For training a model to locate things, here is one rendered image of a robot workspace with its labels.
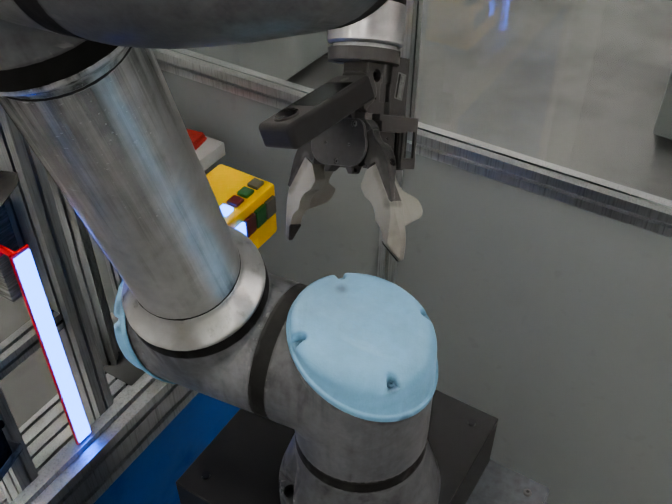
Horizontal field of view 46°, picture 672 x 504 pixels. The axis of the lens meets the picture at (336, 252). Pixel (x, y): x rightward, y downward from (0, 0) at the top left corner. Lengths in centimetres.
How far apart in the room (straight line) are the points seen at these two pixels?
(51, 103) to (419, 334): 32
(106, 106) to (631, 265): 107
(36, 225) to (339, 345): 104
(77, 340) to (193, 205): 126
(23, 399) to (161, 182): 193
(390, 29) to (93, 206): 39
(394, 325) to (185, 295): 16
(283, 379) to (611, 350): 97
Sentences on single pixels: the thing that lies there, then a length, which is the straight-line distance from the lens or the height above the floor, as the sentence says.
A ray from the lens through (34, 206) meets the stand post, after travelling 153.
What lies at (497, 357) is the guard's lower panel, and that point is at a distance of 162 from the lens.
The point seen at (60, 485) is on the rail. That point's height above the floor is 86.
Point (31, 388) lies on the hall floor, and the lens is 240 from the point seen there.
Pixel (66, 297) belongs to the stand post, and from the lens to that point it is 167.
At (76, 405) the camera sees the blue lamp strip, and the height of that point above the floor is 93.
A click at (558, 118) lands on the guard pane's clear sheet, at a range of 128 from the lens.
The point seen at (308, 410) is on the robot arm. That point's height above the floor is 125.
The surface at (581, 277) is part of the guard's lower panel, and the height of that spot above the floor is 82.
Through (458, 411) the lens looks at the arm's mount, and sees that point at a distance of 84.
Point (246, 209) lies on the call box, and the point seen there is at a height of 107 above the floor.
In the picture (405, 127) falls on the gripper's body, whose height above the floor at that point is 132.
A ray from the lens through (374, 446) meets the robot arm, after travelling 63.
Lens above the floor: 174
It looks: 41 degrees down
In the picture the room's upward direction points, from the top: straight up
